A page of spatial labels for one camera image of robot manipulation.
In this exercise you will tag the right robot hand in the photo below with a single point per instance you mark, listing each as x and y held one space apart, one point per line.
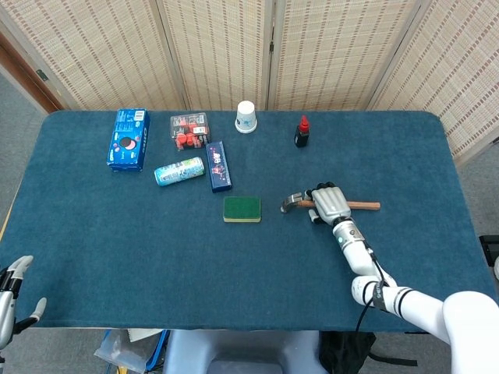
330 203

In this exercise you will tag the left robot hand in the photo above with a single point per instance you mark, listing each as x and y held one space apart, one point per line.
8 296

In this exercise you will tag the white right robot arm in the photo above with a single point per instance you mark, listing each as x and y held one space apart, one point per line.
390 288

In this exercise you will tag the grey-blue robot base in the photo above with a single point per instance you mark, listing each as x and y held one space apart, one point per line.
241 352

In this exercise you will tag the green and yellow sponge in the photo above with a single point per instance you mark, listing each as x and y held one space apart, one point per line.
242 209

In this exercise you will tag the black bottle with red cap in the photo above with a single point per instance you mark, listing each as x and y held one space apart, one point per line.
302 133

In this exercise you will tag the blue table cloth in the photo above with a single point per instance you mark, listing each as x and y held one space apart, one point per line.
234 257

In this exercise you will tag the dark blue narrow box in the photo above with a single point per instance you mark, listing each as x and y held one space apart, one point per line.
218 165

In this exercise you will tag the white paper cup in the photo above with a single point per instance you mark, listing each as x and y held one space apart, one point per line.
246 117

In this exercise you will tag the clear plastic bag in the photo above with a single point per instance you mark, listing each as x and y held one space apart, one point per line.
121 350

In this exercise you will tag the white paper sheet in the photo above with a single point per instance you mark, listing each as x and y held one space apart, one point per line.
142 334

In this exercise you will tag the black bag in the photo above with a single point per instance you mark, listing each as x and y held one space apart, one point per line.
347 350

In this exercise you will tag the light blue drink can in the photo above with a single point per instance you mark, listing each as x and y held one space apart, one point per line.
179 171

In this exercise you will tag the clear box of red caps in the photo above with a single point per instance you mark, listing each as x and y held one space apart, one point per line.
190 130

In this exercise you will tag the woven folding screen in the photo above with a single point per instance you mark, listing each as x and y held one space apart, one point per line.
273 50

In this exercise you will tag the black box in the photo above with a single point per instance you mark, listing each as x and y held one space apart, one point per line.
490 249

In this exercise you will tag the blue Oreo cookie box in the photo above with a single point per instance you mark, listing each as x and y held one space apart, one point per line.
129 140

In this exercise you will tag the brown wooden door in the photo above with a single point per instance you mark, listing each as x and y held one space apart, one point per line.
27 74

